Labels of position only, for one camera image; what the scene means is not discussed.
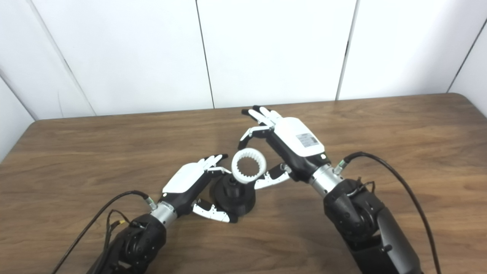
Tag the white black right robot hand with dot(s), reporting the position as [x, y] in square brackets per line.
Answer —
[296, 140]

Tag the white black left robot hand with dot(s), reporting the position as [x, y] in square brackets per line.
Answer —
[184, 180]

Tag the round black plastic part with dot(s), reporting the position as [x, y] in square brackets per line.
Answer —
[236, 198]

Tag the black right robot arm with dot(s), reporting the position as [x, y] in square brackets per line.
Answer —
[365, 224]

